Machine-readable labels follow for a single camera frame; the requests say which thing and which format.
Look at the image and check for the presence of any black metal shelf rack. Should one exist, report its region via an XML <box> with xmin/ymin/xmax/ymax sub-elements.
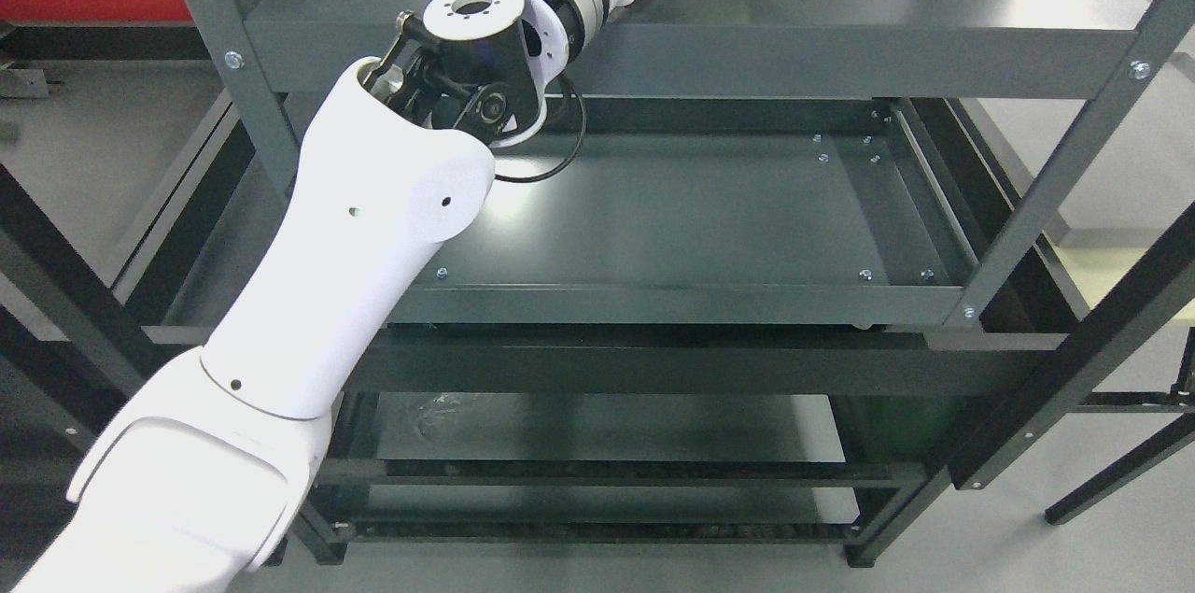
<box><xmin>4</xmin><ymin>20</ymin><xmax>253</xmax><ymax>564</ymax></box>

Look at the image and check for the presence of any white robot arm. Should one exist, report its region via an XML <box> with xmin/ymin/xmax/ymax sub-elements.
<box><xmin>14</xmin><ymin>0</ymin><xmax>635</xmax><ymax>592</ymax></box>

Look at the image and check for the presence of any red beam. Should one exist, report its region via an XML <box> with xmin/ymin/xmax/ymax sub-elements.
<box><xmin>1</xmin><ymin>0</ymin><xmax>194</xmax><ymax>24</ymax></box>

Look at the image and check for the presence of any grey metal shelf rack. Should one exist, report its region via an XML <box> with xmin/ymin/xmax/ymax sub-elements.
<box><xmin>145</xmin><ymin>0</ymin><xmax>1195</xmax><ymax>568</ymax></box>

